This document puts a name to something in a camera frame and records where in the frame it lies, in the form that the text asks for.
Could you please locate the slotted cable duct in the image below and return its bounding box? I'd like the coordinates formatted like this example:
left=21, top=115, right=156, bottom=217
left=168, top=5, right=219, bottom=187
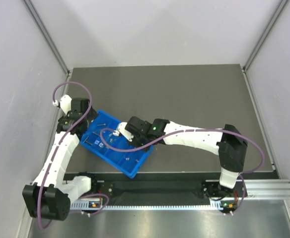
left=70, top=197, right=237, bottom=211

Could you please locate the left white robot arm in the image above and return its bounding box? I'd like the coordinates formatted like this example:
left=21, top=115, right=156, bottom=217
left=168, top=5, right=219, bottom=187
left=22, top=95, right=98, bottom=221

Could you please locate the blue compartment bin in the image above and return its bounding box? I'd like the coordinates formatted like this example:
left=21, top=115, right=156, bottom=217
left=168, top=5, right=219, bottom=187
left=80, top=110, right=154, bottom=179

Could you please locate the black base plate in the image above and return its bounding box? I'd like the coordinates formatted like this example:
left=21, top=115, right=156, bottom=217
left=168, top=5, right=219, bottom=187
left=90, top=179, right=225, bottom=199

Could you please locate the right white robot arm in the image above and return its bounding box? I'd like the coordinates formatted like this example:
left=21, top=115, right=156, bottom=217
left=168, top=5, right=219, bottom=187
left=114, top=117, right=248, bottom=190

